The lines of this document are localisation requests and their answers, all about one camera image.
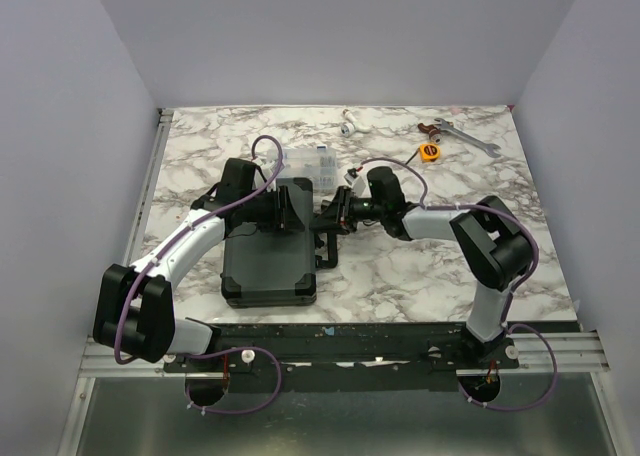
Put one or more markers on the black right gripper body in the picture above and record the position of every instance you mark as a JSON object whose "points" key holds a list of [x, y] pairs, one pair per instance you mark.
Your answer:
{"points": [[363, 209]]}

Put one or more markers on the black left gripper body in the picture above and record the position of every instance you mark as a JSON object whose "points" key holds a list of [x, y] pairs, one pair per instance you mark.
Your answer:
{"points": [[263, 211]]}

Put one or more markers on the black poker set case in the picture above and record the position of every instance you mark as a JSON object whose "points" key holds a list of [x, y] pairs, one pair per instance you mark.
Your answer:
{"points": [[277, 269]]}

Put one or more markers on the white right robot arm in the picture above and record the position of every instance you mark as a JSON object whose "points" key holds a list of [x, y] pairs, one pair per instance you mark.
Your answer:
{"points": [[499, 250]]}

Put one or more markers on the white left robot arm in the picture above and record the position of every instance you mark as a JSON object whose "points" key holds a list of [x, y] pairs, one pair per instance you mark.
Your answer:
{"points": [[135, 313]]}

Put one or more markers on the black T-shaped pipe fitting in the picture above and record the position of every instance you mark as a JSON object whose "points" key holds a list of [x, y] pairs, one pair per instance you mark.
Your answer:
{"points": [[326, 205]]}

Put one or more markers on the clear plastic organizer box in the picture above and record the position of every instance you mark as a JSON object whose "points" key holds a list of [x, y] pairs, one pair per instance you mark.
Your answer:
{"points": [[316, 164]]}

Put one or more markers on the yellow tape measure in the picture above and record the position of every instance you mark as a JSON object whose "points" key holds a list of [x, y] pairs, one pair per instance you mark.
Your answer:
{"points": [[429, 152]]}

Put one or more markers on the silver open-end wrench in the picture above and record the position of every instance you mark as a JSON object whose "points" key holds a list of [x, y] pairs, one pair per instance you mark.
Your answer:
{"points": [[491, 149]]}

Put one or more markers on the brown handled tool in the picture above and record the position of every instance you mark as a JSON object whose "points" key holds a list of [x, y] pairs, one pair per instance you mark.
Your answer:
{"points": [[432, 131]]}

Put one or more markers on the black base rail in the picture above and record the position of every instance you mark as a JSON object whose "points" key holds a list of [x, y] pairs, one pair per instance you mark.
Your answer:
{"points": [[352, 357]]}

